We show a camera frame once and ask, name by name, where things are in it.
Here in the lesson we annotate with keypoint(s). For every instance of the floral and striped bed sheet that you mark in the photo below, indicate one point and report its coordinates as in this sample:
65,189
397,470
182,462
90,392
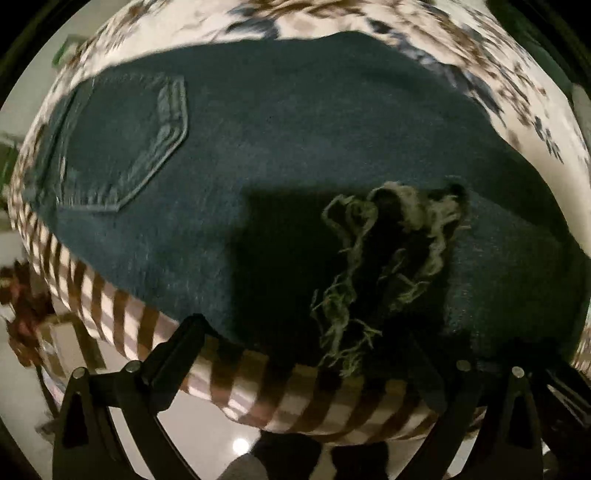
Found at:
295,401

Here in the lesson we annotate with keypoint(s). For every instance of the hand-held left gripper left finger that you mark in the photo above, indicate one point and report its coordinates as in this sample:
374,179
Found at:
183,353

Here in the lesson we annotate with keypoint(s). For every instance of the brown floral cloth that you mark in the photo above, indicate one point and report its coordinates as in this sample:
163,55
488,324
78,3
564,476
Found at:
25,304

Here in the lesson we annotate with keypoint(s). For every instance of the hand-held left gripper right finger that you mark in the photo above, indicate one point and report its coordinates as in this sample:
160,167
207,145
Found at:
464,392

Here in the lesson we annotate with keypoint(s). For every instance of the dark blue denim pants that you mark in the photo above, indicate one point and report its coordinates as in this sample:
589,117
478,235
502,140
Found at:
277,152

